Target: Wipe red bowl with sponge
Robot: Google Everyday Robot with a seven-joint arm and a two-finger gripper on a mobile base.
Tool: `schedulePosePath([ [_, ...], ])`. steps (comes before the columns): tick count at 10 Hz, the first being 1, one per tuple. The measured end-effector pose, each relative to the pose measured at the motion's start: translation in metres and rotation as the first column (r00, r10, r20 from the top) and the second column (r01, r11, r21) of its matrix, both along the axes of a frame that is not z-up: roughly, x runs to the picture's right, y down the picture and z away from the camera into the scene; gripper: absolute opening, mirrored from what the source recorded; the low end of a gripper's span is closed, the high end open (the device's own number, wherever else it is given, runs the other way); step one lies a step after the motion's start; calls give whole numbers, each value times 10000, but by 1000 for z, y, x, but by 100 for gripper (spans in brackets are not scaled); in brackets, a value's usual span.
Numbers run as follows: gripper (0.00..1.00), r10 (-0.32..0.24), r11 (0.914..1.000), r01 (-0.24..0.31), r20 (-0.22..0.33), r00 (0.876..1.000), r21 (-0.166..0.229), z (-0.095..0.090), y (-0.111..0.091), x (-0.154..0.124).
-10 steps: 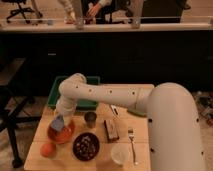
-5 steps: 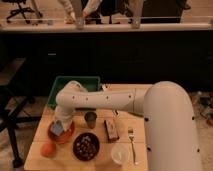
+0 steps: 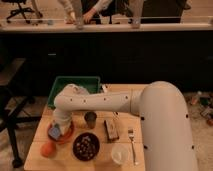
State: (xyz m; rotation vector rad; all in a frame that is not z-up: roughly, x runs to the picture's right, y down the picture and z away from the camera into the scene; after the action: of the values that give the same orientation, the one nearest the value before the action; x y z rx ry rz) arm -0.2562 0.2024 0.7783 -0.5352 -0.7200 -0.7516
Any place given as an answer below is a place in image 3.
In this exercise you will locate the grey folded cloth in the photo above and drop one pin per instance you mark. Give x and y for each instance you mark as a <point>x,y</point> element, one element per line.
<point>82,90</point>

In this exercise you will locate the green plastic tray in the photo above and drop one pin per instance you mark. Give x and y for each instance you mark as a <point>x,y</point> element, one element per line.
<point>90,83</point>

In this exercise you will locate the brown chocolate bar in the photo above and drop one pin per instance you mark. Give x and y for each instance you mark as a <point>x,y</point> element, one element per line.
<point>111,130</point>

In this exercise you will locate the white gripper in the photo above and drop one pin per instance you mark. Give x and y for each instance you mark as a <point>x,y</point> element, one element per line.
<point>63,121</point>

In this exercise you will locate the white cup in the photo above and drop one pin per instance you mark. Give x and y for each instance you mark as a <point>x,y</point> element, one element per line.
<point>119,154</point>

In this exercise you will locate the silver fork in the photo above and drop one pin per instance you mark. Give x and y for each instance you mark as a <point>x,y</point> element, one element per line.
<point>131,137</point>

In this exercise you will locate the dark bowl with nuts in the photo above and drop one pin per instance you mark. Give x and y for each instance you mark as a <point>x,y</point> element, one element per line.
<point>86,146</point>

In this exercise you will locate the red orange bowl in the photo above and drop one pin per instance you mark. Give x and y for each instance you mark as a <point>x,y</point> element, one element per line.
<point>61,139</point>

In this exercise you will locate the orange fruit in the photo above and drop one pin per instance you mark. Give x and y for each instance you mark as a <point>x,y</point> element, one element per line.
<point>48,149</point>

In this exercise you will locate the small metal cup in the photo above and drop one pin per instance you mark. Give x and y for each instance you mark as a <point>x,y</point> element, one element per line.
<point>90,118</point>

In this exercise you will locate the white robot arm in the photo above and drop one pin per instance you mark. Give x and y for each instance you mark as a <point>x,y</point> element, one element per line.
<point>166,128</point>

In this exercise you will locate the black office chair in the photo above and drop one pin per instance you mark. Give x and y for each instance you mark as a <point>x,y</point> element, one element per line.
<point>20,10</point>

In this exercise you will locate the blue sponge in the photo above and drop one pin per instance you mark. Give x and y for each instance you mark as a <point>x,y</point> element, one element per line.
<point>54,132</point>

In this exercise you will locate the dark side chair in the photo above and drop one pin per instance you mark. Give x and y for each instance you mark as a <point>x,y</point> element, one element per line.
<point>10,119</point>

